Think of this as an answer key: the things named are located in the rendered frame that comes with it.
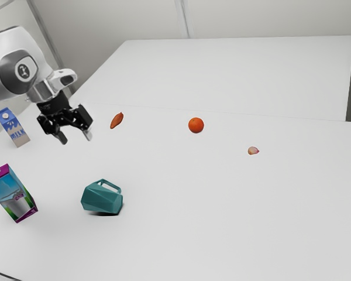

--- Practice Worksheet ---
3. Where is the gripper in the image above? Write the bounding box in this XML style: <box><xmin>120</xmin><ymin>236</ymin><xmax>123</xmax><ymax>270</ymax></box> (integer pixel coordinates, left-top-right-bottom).
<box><xmin>36</xmin><ymin>91</ymin><xmax>94</xmax><ymax>145</ymax></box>

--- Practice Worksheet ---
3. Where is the teal faceted mug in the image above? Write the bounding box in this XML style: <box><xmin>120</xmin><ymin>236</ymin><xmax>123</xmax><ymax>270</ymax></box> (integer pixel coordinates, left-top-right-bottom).
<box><xmin>80</xmin><ymin>178</ymin><xmax>123</xmax><ymax>217</ymax></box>

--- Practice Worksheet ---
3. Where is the brown almond-shaped nut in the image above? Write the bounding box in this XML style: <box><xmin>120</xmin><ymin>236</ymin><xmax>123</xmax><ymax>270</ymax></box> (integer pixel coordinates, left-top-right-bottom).
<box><xmin>109</xmin><ymin>111</ymin><xmax>125</xmax><ymax>130</ymax></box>

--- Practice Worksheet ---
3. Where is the blue and white milk carton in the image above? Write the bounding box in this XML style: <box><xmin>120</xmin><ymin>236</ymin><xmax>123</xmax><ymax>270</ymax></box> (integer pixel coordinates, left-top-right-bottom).
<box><xmin>0</xmin><ymin>107</ymin><xmax>30</xmax><ymax>149</ymax></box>

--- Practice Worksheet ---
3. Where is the purple carton with cup picture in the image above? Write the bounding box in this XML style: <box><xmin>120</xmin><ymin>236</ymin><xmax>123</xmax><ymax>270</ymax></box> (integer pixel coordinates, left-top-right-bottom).
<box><xmin>0</xmin><ymin>163</ymin><xmax>39</xmax><ymax>224</ymax></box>

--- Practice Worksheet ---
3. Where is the orange fruit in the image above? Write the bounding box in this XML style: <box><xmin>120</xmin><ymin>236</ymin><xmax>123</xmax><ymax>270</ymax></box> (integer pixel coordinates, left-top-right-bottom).
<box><xmin>188</xmin><ymin>117</ymin><xmax>205</xmax><ymax>134</ymax></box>

